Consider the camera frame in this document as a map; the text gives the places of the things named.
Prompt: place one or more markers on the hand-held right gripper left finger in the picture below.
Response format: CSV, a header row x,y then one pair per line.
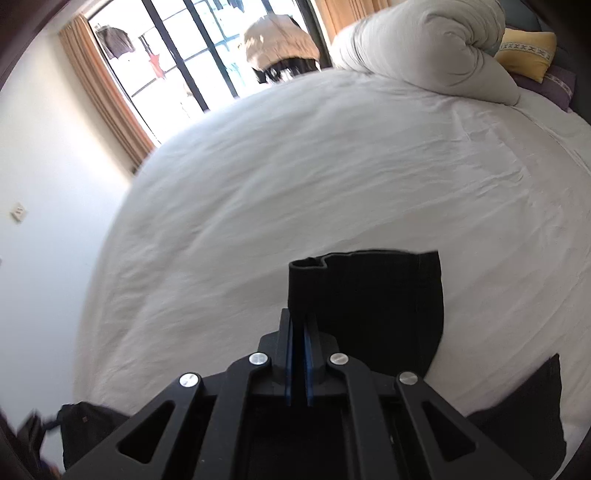
x,y
288,364

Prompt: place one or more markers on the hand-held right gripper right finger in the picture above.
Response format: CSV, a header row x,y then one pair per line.
x,y
308,364

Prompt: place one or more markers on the black pants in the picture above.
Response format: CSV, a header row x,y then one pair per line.
x,y
369,300

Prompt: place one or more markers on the bed with white sheet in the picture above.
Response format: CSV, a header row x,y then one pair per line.
x,y
323,184

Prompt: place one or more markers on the black bag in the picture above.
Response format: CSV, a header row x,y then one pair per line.
x,y
87,429

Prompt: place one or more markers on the dark clothes on drying rack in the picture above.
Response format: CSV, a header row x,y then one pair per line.
x,y
281,69

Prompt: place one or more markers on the black framed glass door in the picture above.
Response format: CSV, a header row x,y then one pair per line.
x,y
198,55

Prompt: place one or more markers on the beige puffer jacket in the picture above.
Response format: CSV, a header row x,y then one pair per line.
x,y
279,39

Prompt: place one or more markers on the red hanging garment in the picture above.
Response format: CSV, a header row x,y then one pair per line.
x,y
154,62

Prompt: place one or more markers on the tan curtain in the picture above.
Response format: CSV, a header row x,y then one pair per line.
x,y
351,14
104,90

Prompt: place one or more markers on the rolled white duvet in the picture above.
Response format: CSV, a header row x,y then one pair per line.
x,y
429,41

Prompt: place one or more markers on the dark hanging garment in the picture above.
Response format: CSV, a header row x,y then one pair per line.
x,y
115,40

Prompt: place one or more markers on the purple pillow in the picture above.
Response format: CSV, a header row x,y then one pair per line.
x,y
549,85

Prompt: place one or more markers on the yellow patterned pillow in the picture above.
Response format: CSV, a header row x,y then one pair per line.
x,y
528,53

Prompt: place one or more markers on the grey-blue headboard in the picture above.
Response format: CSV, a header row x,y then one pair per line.
x,y
565,18

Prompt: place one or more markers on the white wall socket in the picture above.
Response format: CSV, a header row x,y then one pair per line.
x,y
18,212

